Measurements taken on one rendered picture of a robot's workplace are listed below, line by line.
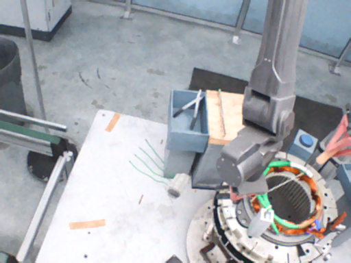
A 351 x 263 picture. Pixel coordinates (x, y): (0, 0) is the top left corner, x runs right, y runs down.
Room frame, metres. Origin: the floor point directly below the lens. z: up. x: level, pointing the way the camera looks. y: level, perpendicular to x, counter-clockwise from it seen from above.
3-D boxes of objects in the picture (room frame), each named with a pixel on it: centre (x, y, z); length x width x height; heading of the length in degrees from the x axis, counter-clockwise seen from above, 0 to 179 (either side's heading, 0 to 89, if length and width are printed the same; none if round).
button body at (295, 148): (0.71, -0.44, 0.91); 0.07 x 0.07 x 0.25; 67
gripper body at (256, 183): (0.40, -0.17, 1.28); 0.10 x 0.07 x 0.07; 16
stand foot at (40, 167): (1.09, 0.64, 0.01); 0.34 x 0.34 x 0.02
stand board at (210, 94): (0.72, -0.21, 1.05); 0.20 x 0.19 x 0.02; 98
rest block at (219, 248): (0.37, -0.23, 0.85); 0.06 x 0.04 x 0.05; 41
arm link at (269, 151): (0.40, -0.17, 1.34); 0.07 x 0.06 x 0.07; 139
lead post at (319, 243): (0.34, -0.41, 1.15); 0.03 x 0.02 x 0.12; 81
